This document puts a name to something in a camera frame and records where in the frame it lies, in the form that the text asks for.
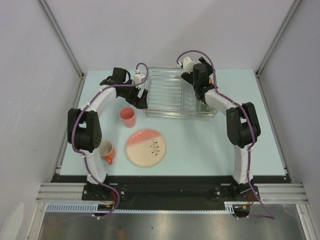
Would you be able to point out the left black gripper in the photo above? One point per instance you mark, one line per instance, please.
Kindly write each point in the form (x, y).
(141, 103)

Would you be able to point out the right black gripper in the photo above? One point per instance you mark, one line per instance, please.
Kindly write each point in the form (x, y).
(188, 77)

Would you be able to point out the pink tumbler cup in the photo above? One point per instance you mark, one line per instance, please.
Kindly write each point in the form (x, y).
(128, 117)

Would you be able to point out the pink cream leaf plate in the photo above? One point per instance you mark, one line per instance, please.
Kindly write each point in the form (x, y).
(146, 148)

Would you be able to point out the orange white bowl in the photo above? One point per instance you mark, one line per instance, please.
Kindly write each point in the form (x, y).
(211, 82)

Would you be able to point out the green celadon bowl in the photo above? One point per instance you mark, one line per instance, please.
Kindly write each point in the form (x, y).
(204, 107)

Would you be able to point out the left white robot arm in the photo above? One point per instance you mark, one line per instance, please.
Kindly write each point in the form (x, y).
(83, 124)

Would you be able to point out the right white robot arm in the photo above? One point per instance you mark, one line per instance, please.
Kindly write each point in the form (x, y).
(242, 124)

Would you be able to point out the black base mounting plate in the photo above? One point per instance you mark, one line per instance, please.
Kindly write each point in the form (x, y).
(170, 193)

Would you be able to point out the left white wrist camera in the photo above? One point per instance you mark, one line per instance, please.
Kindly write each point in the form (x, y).
(139, 79)

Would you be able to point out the chrome wire dish rack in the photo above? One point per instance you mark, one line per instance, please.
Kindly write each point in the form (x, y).
(170, 97)

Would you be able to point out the orange mug with handle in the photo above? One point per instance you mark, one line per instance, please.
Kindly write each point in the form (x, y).
(107, 151)

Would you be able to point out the aluminium frame rail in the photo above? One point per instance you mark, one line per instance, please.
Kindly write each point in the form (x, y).
(60, 193)

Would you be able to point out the white slotted cable duct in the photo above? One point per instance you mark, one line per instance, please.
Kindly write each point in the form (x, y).
(92, 208)

